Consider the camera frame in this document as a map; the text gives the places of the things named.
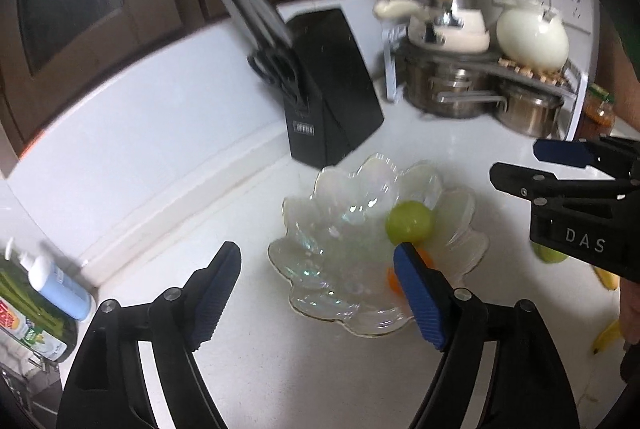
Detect cream saucepan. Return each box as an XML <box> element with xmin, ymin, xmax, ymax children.
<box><xmin>373</xmin><ymin>0</ymin><xmax>492</xmax><ymax>53</ymax></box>

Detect yellow banana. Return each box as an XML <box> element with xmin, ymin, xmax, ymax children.
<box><xmin>592</xmin><ymin>319</ymin><xmax>629</xmax><ymax>356</ymax></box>
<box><xmin>592</xmin><ymin>266</ymin><xmax>621</xmax><ymax>292</ymax></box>

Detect small orange tangerine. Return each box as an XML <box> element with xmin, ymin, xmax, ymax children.
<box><xmin>387</xmin><ymin>249</ymin><xmax>434</xmax><ymax>298</ymax></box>

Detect clear scalloped glass bowl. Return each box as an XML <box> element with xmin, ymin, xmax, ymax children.
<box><xmin>267</xmin><ymin>153</ymin><xmax>490</xmax><ymax>340</ymax></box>

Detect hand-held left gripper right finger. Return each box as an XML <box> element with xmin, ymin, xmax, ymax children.
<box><xmin>392</xmin><ymin>241</ymin><xmax>581</xmax><ymax>429</ymax></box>

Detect black-handled kitchen scissors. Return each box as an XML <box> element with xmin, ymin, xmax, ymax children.
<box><xmin>247</xmin><ymin>46</ymin><xmax>307</xmax><ymax>104</ymax></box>

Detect steel-handled knife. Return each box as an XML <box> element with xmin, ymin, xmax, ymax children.
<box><xmin>222</xmin><ymin>0</ymin><xmax>295</xmax><ymax>47</ymax></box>
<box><xmin>204</xmin><ymin>0</ymin><xmax>273</xmax><ymax>50</ymax></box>
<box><xmin>212</xmin><ymin>0</ymin><xmax>286</xmax><ymax>49</ymax></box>

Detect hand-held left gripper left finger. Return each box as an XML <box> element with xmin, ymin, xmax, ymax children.
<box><xmin>55</xmin><ymin>240</ymin><xmax>243</xmax><ymax>429</ymax></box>

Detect small stainless steel pot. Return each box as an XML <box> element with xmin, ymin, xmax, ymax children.
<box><xmin>494</xmin><ymin>79</ymin><xmax>566</xmax><ymax>138</ymax></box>

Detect steel sink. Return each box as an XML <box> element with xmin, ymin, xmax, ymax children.
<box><xmin>0</xmin><ymin>354</ymin><xmax>63</xmax><ymax>429</ymax></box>

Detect black knife block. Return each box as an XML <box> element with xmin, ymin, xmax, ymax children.
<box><xmin>284</xmin><ymin>8</ymin><xmax>385</xmax><ymax>169</ymax></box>

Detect white enamel lidded pot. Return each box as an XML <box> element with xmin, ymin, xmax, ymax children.
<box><xmin>496</xmin><ymin>2</ymin><xmax>571</xmax><ymax>72</ymax></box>

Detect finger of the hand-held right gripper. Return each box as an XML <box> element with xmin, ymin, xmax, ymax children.
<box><xmin>490</xmin><ymin>162</ymin><xmax>627</xmax><ymax>210</ymax></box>
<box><xmin>533</xmin><ymin>135</ymin><xmax>640</xmax><ymax>180</ymax></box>

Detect glass jar with green lid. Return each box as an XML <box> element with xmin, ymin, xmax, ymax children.
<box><xmin>580</xmin><ymin>84</ymin><xmax>617</xmax><ymax>133</ymax></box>

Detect grey white pot rack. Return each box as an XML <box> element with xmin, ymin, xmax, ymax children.
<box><xmin>382</xmin><ymin>25</ymin><xmax>592</xmax><ymax>142</ymax></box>

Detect person's right hand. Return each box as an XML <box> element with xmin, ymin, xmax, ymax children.
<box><xmin>620</xmin><ymin>281</ymin><xmax>640</xmax><ymax>345</ymax></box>

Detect large stainless steel pot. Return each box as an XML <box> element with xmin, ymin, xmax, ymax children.
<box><xmin>403</xmin><ymin>52</ymin><xmax>507</xmax><ymax>119</ymax></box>

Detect green round plum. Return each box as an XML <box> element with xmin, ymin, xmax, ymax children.
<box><xmin>385</xmin><ymin>202</ymin><xmax>435</xmax><ymax>246</ymax></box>
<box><xmin>532</xmin><ymin>243</ymin><xmax>570</xmax><ymax>265</ymax></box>

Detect green dish soap bottle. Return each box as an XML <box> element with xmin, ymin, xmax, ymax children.
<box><xmin>0</xmin><ymin>254</ymin><xmax>79</xmax><ymax>363</ymax></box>

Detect wooden bead trivet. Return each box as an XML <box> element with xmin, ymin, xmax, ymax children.
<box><xmin>499</xmin><ymin>55</ymin><xmax>575</xmax><ymax>86</ymax></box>

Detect blue white pump bottle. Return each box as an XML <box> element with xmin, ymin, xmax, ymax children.
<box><xmin>2</xmin><ymin>236</ymin><xmax>97</xmax><ymax>323</ymax></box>

